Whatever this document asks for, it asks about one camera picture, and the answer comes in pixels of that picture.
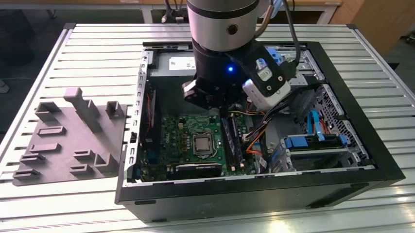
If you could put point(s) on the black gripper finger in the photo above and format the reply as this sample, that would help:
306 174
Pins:
193 93
235 102

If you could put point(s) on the blue RAM stick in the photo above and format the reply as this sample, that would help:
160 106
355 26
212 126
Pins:
231 136

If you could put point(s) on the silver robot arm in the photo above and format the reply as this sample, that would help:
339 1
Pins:
220 24

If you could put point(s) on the grey power supply unit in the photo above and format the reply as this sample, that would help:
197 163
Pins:
168 92

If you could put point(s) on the green motherboard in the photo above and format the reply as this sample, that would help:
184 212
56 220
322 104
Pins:
175 126

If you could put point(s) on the blue plastic drive latch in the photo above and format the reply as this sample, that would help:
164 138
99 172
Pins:
274 55

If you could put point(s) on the silver CPU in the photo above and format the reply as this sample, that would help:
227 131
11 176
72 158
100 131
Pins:
201 145

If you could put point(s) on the metal drive cage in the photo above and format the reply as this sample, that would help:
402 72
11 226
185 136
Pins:
299 83

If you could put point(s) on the hard disk in blue carrier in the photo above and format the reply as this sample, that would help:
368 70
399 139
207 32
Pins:
299 142

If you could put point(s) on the black graphics card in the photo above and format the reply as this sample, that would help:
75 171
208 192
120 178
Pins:
197 171

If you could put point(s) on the grey metal disk bay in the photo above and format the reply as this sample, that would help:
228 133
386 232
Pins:
319 151

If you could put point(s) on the grey parts rack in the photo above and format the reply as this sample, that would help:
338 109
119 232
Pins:
75 136

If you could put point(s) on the black PC case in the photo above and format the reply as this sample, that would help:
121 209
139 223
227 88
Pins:
227 201

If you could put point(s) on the brown wooden cabinet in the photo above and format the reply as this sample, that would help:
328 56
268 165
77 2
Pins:
379 21

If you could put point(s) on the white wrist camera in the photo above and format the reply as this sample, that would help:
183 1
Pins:
259 97

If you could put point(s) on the white desk frame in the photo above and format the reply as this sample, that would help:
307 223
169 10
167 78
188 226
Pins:
330 14

